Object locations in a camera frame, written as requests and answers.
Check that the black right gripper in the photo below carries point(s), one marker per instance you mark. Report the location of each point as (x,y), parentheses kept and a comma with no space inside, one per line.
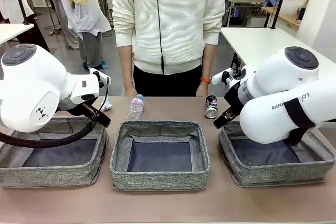
(235,98)

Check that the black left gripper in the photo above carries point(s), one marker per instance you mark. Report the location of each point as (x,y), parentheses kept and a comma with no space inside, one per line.
(74,109)

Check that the white tissue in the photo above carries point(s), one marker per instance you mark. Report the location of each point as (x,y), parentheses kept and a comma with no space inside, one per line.
(107,104)

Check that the crushed blue soda can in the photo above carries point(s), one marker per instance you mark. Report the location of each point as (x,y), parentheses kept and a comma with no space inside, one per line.
(211,107)

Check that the clear bottle pink label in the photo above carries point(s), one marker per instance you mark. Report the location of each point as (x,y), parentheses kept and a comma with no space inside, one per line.
(135,108)

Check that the person's right forearm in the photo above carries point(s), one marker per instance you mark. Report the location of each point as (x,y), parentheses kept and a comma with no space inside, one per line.
(127,66)

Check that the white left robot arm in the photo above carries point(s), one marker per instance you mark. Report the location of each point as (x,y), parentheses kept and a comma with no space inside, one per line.
(29,87)

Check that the person's left forearm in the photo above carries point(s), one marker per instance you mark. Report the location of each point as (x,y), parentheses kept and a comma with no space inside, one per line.
(208,58)

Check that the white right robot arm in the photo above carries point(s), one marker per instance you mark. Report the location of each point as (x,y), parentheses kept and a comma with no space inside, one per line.
(278,113)

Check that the person's left hand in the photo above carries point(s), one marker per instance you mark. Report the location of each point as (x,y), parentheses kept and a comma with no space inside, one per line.
(201,90)

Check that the person's right hand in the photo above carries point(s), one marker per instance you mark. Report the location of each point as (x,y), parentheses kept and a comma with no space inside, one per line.
(130,93)

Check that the orange wrist watch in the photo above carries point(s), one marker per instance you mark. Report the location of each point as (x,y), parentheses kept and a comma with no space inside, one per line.
(205,79)

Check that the person's black trousers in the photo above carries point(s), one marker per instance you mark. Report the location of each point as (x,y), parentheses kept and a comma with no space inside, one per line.
(168,85)

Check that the grey fabric basket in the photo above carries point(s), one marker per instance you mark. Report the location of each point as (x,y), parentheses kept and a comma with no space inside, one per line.
(160,180)
(275,175)
(52,174)

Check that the wooden background table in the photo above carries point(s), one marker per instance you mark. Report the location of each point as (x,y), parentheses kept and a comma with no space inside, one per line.
(283,15)

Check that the background workbench with equipment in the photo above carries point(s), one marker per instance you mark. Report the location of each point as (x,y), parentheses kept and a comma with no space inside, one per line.
(244,1)

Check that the small white table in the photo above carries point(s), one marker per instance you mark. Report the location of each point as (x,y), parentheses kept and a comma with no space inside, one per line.
(13,31)

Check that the person in white coat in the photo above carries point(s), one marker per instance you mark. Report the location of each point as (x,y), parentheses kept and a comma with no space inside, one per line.
(15,6)

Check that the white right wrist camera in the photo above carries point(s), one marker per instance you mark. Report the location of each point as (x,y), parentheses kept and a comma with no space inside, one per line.
(219,77)

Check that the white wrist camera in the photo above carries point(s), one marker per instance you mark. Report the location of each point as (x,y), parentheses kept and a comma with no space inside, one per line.
(101,75)
(219,77)

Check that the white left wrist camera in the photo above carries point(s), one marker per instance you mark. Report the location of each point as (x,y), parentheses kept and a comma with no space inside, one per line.
(101,75)

